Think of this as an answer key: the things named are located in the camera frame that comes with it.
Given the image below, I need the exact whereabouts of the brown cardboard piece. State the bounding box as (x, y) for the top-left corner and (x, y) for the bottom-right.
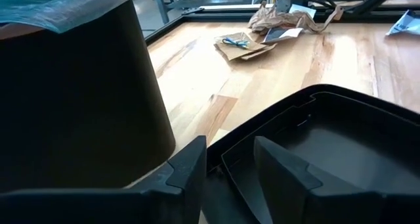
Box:
(213, 32), (278, 62)

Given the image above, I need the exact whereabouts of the white printed paper packet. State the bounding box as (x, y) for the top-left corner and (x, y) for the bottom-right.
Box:
(386, 9), (420, 37)

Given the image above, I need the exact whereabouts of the blue twist tie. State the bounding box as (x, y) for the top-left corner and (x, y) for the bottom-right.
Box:
(222, 36), (250, 50)

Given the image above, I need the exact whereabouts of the black plastic trash can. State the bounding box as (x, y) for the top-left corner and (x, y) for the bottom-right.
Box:
(0, 0), (177, 194)

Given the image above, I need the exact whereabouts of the black aluminium table frame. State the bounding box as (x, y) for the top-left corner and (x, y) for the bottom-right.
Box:
(144, 3), (420, 47)

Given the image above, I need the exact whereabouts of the brown paper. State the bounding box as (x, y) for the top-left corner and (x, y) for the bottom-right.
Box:
(248, 1), (345, 34)

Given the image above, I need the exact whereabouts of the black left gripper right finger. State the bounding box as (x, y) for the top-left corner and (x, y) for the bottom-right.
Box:
(255, 136), (420, 224)

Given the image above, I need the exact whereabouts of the small white paper card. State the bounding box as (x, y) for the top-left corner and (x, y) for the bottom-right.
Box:
(288, 3), (318, 20)

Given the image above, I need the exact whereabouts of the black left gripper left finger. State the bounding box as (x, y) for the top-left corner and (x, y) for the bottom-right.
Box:
(0, 135), (207, 224)

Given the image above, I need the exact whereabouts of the black red printed paper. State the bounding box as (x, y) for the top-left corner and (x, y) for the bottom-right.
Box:
(262, 26), (305, 45)

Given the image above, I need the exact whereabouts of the black shallow tray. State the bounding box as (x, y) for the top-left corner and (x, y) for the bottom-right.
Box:
(199, 83), (420, 224)

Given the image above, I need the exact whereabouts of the blue plastic trash bag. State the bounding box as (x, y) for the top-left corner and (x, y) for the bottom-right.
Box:
(0, 0), (152, 34)

